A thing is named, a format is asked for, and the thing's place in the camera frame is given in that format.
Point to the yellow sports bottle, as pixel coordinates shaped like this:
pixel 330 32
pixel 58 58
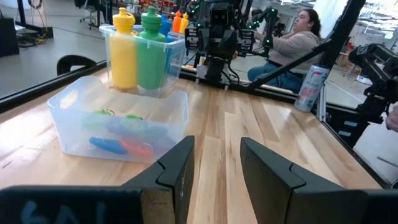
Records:
pixel 123 56

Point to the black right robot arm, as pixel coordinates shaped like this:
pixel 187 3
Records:
pixel 214 70

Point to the black aluminium table frame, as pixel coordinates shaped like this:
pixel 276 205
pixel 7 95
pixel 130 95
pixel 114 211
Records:
pixel 342 31

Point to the large clear plastic bin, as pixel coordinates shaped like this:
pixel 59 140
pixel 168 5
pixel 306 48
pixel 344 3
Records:
pixel 172 88

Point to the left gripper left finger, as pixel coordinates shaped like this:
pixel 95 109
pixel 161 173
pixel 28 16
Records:
pixel 174 186

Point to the black robot arm on stand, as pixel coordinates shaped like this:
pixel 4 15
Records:
pixel 376 71

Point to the green sports bottle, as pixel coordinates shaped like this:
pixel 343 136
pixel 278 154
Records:
pixel 151 56

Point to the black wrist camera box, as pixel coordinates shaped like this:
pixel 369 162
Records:
pixel 220 17

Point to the black floor stand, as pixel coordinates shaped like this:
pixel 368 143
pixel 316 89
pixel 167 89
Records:
pixel 31 29

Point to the silver aluminium bracket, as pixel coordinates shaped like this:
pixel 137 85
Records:
pixel 321 102

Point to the white drink can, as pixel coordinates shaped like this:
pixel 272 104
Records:
pixel 311 90

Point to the black case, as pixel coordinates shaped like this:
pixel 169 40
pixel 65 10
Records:
pixel 9 37

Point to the orange plastic bottle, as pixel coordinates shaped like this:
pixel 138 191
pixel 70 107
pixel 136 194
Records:
pixel 177 21

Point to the person's hand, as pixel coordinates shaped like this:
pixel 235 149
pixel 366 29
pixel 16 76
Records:
pixel 392 119

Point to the yellow plastic bottle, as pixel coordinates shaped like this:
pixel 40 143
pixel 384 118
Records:
pixel 184 22

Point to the person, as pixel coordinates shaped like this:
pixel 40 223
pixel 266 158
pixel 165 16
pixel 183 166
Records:
pixel 292 46

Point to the black control box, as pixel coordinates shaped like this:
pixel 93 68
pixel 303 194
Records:
pixel 345 130

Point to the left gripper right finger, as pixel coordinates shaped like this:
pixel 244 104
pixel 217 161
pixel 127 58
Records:
pixel 280 193

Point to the blue sports bottle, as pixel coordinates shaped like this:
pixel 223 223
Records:
pixel 166 26

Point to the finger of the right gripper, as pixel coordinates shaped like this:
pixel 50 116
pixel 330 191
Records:
pixel 228 43
pixel 208 40

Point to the small clear plastic bin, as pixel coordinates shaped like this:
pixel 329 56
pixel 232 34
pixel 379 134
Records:
pixel 174 124

